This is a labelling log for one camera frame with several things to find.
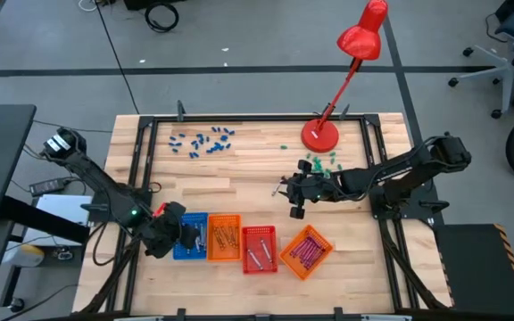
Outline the red desk lamp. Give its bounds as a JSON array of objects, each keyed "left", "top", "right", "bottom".
[{"left": 300, "top": 0, "right": 390, "bottom": 154}]

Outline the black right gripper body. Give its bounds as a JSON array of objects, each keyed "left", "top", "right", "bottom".
[{"left": 288, "top": 159, "right": 343, "bottom": 220}]

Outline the blue plastic basket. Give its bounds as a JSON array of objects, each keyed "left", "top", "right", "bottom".
[{"left": 172, "top": 212, "right": 210, "bottom": 261}]

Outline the black power adapter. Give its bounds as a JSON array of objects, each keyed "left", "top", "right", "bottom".
[{"left": 29, "top": 177, "right": 73, "bottom": 198}]

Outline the black floor box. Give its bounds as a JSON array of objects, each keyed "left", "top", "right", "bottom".
[{"left": 124, "top": 0, "right": 187, "bottom": 12}]

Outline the red plastic basket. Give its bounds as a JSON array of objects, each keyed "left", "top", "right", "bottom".
[{"left": 241, "top": 225, "right": 279, "bottom": 275}]

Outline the long black floor cable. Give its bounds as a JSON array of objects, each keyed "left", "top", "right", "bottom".
[{"left": 94, "top": 0, "right": 141, "bottom": 116}]

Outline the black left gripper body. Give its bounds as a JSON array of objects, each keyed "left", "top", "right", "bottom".
[{"left": 142, "top": 202, "right": 201, "bottom": 260}]

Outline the white office chair blue seat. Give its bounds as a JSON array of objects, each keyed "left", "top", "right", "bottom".
[{"left": 447, "top": 0, "right": 514, "bottom": 120}]

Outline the white yellow bundle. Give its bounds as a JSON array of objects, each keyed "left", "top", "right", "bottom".
[{"left": 2, "top": 243, "right": 46, "bottom": 268}]

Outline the black aluminium table frame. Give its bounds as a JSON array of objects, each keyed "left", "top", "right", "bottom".
[{"left": 72, "top": 100, "right": 453, "bottom": 321}]

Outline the orange plastic basket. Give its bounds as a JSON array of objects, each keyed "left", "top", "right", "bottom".
[
  {"left": 206, "top": 213, "right": 244, "bottom": 262},
  {"left": 278, "top": 224, "right": 335, "bottom": 282}
]

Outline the coiled black cable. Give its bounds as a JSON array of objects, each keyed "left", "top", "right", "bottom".
[{"left": 144, "top": 2, "right": 180, "bottom": 34}]

